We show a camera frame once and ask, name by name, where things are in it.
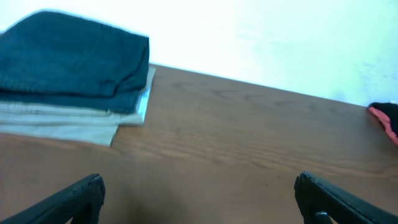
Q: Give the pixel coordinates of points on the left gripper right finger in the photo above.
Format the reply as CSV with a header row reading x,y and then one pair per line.
x,y
322,202

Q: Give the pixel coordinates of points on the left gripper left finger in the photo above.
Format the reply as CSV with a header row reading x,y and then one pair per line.
x,y
79,203

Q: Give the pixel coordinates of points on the navy blue shorts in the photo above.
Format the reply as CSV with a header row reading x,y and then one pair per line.
x,y
59,59

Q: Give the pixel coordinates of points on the folded khaki shorts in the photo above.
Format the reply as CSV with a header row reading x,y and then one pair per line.
x,y
68,123

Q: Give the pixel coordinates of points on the red garment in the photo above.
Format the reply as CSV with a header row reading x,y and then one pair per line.
x,y
386,123

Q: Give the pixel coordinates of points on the black garment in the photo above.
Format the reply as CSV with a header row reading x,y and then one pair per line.
x,y
389,109

